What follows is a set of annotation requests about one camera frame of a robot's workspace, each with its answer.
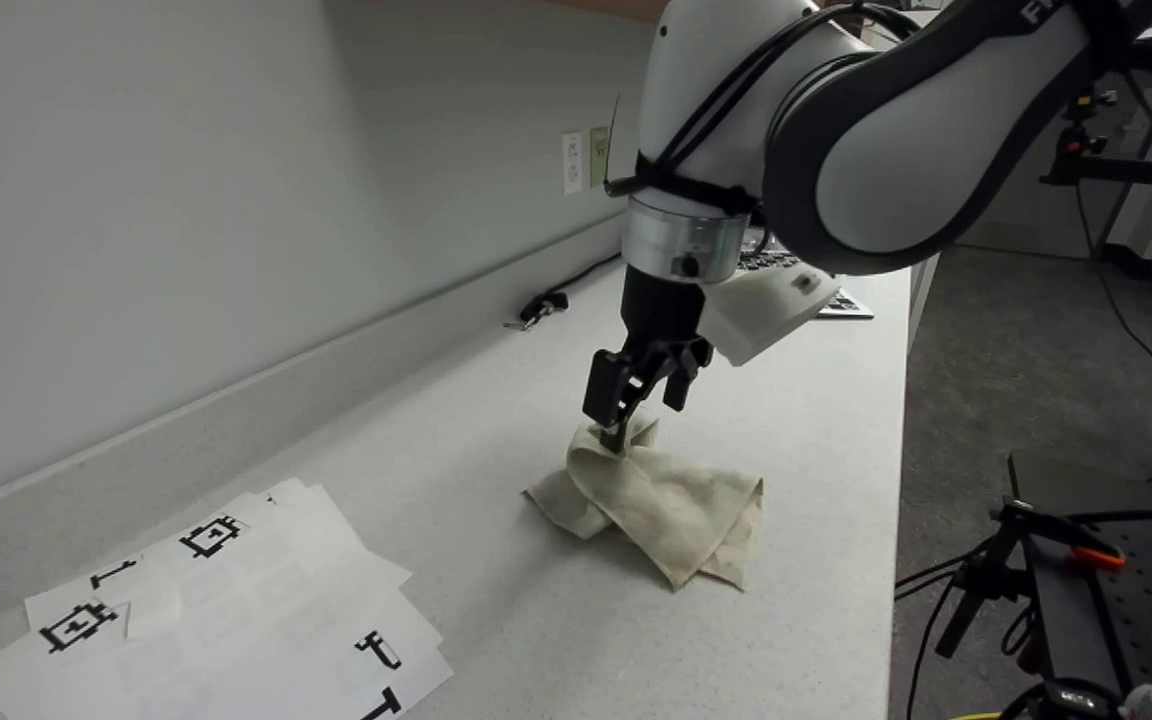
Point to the orange tipped black tool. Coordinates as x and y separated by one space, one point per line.
1088 556

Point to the white printed tag sheet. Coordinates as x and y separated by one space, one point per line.
282 540
136 655
383 663

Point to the black white calibration checkerboard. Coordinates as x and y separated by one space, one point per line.
853 306

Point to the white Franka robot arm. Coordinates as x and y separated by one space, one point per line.
922 161

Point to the black tripod stand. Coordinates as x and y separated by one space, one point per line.
991 573

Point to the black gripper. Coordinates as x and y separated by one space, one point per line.
661 309

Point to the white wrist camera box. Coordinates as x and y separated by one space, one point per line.
769 306

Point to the white cloth towel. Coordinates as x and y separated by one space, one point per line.
683 515

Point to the black overhead camera stand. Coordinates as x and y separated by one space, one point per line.
1128 168

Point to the white wall outlet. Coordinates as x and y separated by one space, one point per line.
585 161

